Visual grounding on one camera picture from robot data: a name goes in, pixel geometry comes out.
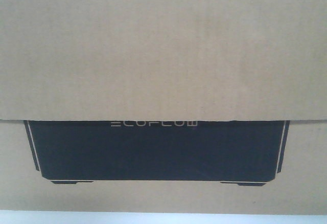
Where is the brown EcoFlow cardboard box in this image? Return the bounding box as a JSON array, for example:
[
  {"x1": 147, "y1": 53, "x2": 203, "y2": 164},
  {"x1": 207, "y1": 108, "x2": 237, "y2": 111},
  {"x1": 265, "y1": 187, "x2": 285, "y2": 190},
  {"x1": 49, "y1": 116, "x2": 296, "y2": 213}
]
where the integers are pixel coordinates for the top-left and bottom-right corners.
[{"x1": 1, "y1": 0, "x2": 326, "y2": 215}]

